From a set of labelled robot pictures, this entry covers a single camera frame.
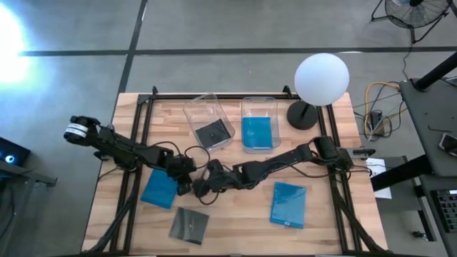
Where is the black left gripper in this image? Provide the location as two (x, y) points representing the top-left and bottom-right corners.
(166, 153), (198, 196)

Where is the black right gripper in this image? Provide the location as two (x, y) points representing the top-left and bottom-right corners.
(192, 159), (238, 199)

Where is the black jewel case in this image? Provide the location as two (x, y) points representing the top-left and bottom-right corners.
(195, 119), (232, 149)
(168, 206), (211, 246)

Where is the clear plastic bin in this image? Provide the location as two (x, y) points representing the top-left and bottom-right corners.
(241, 96), (281, 154)
(182, 93), (236, 153)

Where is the blue jewel case white label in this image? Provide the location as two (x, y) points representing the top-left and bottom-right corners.
(269, 181), (308, 230)

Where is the grey side table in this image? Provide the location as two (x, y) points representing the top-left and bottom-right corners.
(0, 149), (59, 211)

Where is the white globe table lamp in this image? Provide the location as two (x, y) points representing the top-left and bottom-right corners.
(286, 52), (350, 131)

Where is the black device blue light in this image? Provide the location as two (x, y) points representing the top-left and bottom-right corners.
(0, 137), (31, 167)

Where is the white paper sheet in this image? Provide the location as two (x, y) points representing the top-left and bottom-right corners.
(363, 156), (393, 200)

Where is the black power strip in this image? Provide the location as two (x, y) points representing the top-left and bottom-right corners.
(369, 110), (386, 137)

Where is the black desk beam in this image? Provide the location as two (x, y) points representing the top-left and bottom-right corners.
(370, 154), (433, 193)

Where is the dark desk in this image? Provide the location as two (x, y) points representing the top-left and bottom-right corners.
(419, 173), (457, 257)

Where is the grey desk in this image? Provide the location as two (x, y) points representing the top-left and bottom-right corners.
(398, 76), (457, 178)

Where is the backlit keyboard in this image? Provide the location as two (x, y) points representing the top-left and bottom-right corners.
(431, 188), (457, 233)

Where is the smartphone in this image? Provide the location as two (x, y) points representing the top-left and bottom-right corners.
(438, 132), (457, 157)

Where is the black diagonal pole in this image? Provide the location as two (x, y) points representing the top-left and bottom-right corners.
(413, 51), (457, 91)

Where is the black floor fan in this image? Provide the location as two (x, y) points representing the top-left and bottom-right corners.
(371, 0), (453, 44)

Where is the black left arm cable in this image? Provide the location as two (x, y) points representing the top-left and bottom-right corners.
(149, 141), (212, 169)

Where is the black aluminium table frame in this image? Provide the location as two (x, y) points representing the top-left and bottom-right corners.
(84, 85), (390, 256)

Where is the yellow cable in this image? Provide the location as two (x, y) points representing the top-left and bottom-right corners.
(363, 81), (401, 142)

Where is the black fan cable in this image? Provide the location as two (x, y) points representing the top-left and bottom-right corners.
(402, 41), (415, 81)

